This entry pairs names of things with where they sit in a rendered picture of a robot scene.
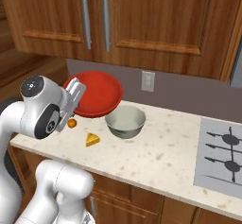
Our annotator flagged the silver cupboard bar handle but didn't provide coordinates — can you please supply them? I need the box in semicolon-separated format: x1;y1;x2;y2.
101;0;112;53
80;0;93;51

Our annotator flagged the orange tangerine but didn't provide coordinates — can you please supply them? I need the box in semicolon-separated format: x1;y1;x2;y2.
67;117;78;129

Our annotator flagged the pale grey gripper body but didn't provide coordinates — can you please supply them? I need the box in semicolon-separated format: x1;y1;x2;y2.
60;77;87;117

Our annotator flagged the small silver cupboard handle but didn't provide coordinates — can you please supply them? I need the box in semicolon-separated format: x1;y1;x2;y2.
89;196;97;218

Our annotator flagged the grey-white bowl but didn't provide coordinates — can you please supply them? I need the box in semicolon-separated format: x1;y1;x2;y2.
104;105;147;140

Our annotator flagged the grey hob with black grates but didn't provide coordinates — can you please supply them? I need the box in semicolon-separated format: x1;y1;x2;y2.
193;116;242;201

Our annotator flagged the white wall socket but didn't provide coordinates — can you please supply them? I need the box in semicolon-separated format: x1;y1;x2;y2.
140;70;156;93

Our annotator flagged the wooden wall cupboard door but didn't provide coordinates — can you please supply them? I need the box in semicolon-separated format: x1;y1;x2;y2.
0;0;102;63
99;0;242;81

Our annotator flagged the yellow cheese wedge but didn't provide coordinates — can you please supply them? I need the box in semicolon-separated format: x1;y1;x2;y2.
85;131;102;148

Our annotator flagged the grey appliance panel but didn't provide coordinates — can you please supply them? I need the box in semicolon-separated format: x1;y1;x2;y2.
229;43;242;89

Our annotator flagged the wooden base cupboard door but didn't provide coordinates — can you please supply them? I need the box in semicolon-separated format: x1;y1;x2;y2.
84;188;165;224
160;197;199;224
192;207;242;224

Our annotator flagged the red bowl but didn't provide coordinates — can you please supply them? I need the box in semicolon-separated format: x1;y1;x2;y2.
62;70;125;119

